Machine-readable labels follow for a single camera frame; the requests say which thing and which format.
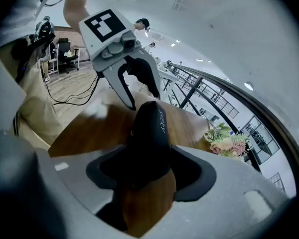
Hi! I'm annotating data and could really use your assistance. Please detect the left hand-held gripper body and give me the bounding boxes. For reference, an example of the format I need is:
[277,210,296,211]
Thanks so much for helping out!
[78,8,143,73]

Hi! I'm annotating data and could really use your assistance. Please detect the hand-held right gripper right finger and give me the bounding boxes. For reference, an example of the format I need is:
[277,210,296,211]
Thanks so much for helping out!
[141,144,296,239]

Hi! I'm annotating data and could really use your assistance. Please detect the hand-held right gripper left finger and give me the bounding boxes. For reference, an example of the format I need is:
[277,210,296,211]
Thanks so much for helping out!
[36,144,141,239]

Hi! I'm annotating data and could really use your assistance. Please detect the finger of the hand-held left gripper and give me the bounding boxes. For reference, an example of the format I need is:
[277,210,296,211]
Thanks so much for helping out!
[125,48,162,100]
[105,58,137,111]

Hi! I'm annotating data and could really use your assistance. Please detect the black glasses case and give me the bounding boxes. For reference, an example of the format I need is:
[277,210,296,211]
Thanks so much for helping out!
[126,100,173,191]

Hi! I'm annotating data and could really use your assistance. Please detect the person's left forearm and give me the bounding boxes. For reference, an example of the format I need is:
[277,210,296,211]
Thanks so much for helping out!
[63,0,91,34]

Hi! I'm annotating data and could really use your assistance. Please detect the white desk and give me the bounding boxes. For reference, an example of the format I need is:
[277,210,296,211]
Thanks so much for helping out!
[156,65,184,106]

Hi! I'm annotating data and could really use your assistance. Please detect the black office chair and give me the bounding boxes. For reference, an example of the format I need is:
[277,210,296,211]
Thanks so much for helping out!
[55,37,80,74]

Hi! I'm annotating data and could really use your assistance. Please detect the black metal railing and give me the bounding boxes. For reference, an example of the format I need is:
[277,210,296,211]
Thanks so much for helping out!
[164,63,299,174]

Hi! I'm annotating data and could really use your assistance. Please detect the white chair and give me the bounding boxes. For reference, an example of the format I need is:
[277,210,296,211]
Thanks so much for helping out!
[40,43,60,75]

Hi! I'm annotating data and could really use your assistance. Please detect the pastel flower bouquet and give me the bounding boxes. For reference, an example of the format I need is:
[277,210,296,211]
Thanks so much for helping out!
[203,122,253,162]

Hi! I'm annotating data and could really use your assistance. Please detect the brown wooden table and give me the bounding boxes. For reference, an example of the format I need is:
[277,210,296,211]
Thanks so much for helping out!
[48,91,210,237]

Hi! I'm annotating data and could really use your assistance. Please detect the person's khaki trousers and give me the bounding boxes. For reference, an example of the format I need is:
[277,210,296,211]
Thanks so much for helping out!
[0,41,66,151]

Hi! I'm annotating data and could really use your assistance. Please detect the person's grey shirt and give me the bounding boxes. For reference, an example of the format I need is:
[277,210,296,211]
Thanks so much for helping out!
[0,0,68,47]

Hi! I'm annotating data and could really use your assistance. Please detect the black recorder cable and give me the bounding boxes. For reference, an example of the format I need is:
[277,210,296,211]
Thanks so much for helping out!
[44,74,101,107]

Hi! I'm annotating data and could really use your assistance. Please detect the black waist recorder device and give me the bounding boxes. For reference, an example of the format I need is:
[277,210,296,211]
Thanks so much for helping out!
[11,32,57,83]

